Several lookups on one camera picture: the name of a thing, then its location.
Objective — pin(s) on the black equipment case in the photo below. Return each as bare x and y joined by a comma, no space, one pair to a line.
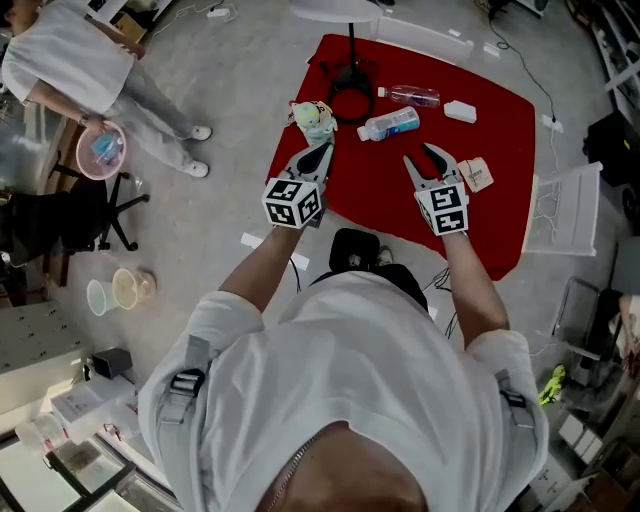
615,160

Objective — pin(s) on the pink mesh basket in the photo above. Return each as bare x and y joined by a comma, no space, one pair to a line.
102,167

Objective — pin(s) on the person's neck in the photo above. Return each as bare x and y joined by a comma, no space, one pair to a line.
350,470

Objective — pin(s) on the white slatted chair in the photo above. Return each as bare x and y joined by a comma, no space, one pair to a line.
565,210

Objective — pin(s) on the clear plastic jar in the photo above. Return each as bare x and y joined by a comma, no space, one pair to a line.
40,435

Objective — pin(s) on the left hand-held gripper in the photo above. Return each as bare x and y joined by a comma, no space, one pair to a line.
290,202

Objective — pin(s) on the blue labelled white bottle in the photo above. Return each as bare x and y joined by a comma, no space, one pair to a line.
395,122

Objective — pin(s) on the person's right grey sneaker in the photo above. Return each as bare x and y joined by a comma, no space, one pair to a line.
385,255

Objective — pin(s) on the white shelf rack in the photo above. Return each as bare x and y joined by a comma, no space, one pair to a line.
620,55
125,7

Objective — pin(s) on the neon yellow shoe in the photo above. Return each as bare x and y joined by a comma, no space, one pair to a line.
552,385

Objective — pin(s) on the beige paper card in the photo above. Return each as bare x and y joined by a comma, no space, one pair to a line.
475,174

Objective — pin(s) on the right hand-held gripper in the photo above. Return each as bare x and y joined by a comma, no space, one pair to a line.
445,210

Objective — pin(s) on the black window frame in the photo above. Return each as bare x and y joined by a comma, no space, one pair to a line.
65,465

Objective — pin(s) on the person's left forearm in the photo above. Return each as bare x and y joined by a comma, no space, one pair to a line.
260,265

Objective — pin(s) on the person's white t-shirt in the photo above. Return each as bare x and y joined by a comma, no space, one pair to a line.
350,360

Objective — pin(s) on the black office chair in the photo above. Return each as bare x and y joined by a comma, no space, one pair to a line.
45,220

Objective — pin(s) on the pale green plastic basket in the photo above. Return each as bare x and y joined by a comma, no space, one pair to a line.
100,297

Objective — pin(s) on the white power strip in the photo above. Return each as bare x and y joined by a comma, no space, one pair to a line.
551,124
220,12

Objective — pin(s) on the stacked plastic cups on floor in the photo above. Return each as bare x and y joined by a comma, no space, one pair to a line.
135,289

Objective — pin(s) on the dark grey box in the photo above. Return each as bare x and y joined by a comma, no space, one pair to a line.
112,364

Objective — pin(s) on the brown cardboard box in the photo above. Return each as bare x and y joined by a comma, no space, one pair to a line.
130,27

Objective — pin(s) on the white drawer unit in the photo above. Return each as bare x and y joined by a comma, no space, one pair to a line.
570,450

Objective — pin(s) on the metal frame chair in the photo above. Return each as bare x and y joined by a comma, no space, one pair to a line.
575,320

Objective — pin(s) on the person's right forearm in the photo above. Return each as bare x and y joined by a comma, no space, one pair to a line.
475,285

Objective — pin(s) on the clear plastic water bottle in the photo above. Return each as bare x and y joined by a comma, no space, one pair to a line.
415,96

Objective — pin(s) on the cartoon plush water bottle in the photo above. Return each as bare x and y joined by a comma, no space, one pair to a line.
312,122

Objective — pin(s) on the black desk lamp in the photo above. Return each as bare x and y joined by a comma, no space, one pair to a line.
335,10

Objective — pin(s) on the black trash bin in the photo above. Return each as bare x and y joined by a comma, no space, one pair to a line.
345,242

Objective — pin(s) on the red table cloth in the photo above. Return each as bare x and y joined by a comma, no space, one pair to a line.
380,200

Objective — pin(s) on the blue plastic item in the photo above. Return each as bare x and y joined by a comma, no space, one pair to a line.
105,145

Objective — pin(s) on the white rectangular box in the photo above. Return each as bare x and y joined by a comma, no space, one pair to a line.
460,111

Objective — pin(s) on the white paper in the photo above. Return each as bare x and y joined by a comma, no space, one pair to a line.
355,260

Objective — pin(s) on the white drawer cabinet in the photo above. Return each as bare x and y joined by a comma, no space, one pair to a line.
40,340

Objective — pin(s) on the person's black shorts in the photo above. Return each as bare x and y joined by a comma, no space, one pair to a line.
400,280

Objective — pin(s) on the white flat box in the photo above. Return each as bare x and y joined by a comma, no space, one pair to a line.
77,405

